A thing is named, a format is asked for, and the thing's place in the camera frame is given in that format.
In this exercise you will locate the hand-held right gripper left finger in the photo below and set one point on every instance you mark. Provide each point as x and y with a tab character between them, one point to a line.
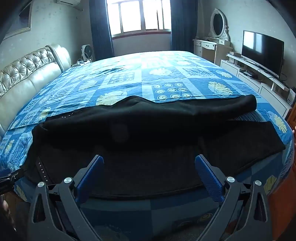
90	176

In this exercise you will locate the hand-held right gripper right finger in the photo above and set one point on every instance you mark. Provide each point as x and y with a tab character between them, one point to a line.
208	178

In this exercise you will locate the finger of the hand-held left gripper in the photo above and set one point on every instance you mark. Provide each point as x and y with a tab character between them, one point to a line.
5	173

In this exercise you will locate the black pants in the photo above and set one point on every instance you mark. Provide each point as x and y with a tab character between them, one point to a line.
148	129

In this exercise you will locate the beige tufted leather headboard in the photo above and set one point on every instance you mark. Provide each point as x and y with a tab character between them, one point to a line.
27	74

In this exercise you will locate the white television stand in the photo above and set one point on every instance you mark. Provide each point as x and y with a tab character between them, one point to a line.
252	83

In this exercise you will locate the small grey box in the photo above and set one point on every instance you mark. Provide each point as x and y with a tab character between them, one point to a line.
291	96

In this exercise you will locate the blue leaf-patterned bed sheet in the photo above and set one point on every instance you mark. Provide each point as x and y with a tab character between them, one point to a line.
161	69

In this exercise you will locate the white box fan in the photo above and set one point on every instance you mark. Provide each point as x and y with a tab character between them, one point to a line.
87	52

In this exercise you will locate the white dressing table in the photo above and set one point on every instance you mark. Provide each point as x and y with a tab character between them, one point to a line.
208	48

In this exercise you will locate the black flat-screen television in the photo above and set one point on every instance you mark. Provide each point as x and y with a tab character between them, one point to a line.
261	52

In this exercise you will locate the dark blue curtain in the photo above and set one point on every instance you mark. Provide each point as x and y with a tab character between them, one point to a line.
183	23
100	27

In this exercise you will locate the white oval mirror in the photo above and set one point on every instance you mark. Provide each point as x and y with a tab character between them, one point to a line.
218	23

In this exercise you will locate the framed wall picture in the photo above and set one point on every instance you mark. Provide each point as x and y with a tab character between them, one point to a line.
17	23

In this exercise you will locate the white wall air conditioner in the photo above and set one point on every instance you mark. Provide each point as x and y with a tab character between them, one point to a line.
69	2

